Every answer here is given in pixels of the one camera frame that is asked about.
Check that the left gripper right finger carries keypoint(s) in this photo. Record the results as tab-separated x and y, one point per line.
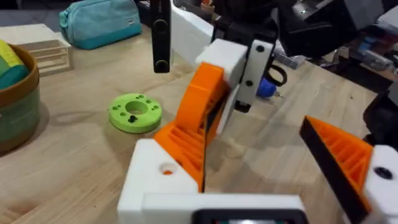
342	161

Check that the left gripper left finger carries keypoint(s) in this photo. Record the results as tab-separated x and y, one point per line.
149	177

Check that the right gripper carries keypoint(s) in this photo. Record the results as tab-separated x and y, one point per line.
189	31

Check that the orange ribbed wedge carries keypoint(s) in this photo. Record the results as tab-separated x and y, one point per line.
186	152

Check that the green disc with holes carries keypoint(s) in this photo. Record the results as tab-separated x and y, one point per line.
146	119

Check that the black box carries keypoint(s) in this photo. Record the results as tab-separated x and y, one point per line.
384	121

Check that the black upright wrist plate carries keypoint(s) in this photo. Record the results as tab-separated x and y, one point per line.
160	37

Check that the teal zip bag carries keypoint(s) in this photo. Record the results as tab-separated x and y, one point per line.
99	23

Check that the brown tub with toys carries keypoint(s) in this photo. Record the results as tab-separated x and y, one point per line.
17	105

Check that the small pale wooden crate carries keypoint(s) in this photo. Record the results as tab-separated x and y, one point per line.
49	57

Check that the pale wooden board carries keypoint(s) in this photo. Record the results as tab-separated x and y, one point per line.
25	33

